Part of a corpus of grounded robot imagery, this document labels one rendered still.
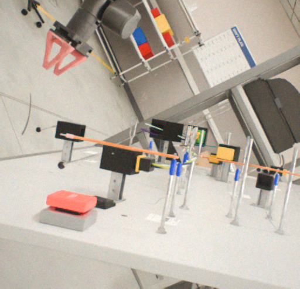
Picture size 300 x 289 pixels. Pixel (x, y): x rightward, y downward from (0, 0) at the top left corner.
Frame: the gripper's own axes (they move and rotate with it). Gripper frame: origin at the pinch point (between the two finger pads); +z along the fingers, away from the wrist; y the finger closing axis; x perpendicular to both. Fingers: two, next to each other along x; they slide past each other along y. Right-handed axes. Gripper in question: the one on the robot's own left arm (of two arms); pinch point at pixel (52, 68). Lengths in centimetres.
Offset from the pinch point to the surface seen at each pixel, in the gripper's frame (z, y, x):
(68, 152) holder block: 15.2, 12.9, -9.8
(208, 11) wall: -226, 724, 214
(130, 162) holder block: 3.6, -21.3, -33.3
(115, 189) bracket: 8.9, -19.4, -33.3
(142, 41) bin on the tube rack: -98, 631, 249
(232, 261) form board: 4, -36, -54
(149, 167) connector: 2.4, -20.7, -36.1
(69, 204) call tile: 10, -40, -35
